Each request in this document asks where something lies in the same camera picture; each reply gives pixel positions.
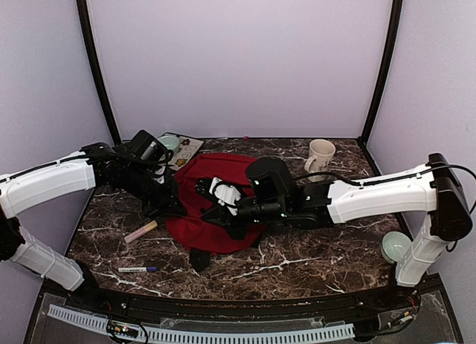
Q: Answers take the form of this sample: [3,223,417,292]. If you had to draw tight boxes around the white mug with red pattern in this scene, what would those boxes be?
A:
[304,139,335,175]

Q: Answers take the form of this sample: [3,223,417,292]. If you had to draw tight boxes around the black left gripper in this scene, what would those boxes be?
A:
[121,164,186,219]

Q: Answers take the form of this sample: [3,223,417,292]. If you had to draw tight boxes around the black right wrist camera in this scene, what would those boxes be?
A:
[245,157,297,201]

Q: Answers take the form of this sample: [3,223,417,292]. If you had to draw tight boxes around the red backpack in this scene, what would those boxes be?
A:
[165,153,266,256]

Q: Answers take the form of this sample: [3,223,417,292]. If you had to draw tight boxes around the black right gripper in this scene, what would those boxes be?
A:
[200,185,288,240]

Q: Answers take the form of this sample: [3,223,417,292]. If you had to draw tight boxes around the floral patterned square plate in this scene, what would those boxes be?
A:
[166,133,204,171]

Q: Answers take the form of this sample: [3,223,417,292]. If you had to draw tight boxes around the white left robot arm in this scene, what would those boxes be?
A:
[1,140,187,311]

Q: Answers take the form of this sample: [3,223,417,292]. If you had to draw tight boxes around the pale green ceramic bowl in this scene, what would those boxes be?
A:
[158,134,180,152]

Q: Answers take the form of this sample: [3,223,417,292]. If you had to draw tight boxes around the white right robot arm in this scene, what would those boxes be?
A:
[195,153,473,310]

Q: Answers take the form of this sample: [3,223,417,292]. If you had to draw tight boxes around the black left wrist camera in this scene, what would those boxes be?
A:
[126,129,168,162]

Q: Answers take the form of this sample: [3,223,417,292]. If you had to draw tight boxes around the white slotted cable duct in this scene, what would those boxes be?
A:
[47,305,355,343]

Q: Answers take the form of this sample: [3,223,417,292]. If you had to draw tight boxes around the pink yellow highlighter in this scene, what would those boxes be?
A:
[124,221,158,244]

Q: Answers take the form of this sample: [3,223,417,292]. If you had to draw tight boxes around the black enclosure frame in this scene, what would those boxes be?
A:
[76,0,403,320]

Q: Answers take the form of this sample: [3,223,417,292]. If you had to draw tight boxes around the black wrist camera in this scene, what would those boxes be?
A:
[126,129,168,162]
[245,157,297,201]

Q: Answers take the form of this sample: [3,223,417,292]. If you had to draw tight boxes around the white pen purple cap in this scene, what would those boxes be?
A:
[118,267,158,273]

